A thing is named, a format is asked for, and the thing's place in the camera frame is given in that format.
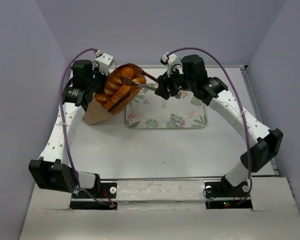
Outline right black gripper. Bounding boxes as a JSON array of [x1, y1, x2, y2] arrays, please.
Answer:
[[154, 63, 196, 100]]

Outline long seeded fake baguette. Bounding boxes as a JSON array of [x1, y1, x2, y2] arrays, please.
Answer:
[[94, 66, 135, 104]]

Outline metal kitchen tongs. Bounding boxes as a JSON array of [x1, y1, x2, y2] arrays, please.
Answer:
[[119, 65, 182, 99]]

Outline brown paper bag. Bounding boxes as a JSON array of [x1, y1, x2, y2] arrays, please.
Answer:
[[82, 63, 147, 126]]

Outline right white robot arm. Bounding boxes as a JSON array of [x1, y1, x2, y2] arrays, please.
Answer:
[[155, 54, 283, 196]]

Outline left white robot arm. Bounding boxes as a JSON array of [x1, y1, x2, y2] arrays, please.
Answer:
[[28, 59, 106, 198]]

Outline ridged orange fake bread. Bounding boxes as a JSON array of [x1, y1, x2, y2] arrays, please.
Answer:
[[102, 84, 139, 111]]

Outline pale crusty fake bread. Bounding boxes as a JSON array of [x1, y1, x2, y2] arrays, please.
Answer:
[[129, 77, 147, 87]]

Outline floral leaf print tray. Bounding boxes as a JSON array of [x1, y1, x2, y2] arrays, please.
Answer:
[[125, 89, 208, 129]]

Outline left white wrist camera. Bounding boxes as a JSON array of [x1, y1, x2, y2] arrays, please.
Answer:
[[94, 50, 114, 76]]

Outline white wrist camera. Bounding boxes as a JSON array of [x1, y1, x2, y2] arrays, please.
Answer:
[[94, 50, 114, 76], [160, 51, 179, 77]]

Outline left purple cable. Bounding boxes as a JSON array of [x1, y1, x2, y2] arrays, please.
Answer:
[[59, 47, 116, 207]]

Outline purple cable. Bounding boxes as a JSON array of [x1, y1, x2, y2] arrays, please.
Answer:
[[59, 47, 116, 207], [168, 46, 253, 208]]

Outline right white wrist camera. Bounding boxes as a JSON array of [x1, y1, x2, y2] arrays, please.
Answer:
[[160, 51, 179, 77]]

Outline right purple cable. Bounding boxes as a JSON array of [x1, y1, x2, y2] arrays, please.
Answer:
[[168, 46, 253, 208]]

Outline aluminium front rail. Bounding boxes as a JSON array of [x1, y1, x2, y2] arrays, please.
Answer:
[[43, 174, 281, 186]]

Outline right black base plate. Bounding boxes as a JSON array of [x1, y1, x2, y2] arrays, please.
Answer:
[[202, 181, 253, 210]]

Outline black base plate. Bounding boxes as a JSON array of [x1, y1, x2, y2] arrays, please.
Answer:
[[202, 181, 253, 210], [69, 181, 118, 211]]

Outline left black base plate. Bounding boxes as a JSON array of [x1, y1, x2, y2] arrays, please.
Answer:
[[69, 181, 118, 211]]

